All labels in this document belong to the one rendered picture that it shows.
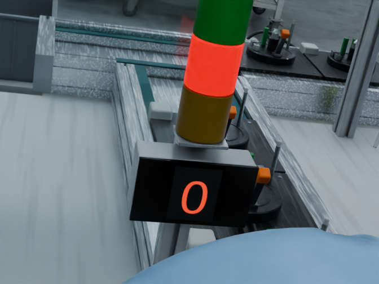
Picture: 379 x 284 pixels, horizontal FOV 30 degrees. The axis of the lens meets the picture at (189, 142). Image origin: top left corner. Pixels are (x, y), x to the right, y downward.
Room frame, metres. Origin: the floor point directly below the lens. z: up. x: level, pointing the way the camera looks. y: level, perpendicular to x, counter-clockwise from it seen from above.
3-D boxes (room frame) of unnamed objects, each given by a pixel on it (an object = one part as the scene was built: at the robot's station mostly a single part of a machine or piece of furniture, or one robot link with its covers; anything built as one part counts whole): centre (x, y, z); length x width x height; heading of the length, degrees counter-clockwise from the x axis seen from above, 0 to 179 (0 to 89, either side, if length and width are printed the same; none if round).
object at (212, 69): (0.64, -0.01, 1.33); 0.05 x 0.05 x 0.05
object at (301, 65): (1.94, -0.18, 1.01); 0.24 x 0.24 x 0.13; 14
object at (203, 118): (0.64, -0.01, 1.28); 0.05 x 0.05 x 0.05
